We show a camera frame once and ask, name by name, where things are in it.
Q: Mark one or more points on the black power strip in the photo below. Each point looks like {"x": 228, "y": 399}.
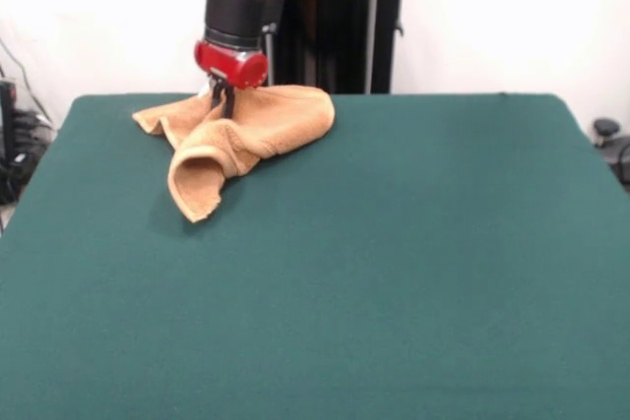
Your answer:
{"x": 29, "y": 132}

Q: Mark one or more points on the black chair caster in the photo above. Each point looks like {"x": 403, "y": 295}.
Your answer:
{"x": 606, "y": 127}

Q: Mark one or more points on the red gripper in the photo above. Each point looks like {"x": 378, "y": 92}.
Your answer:
{"x": 231, "y": 66}

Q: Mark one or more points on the tan terry towel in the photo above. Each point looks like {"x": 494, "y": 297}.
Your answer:
{"x": 275, "y": 115}

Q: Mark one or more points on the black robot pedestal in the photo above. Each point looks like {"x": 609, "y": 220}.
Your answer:
{"x": 334, "y": 21}

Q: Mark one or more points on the black chair base leg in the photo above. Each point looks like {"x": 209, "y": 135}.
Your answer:
{"x": 621, "y": 154}

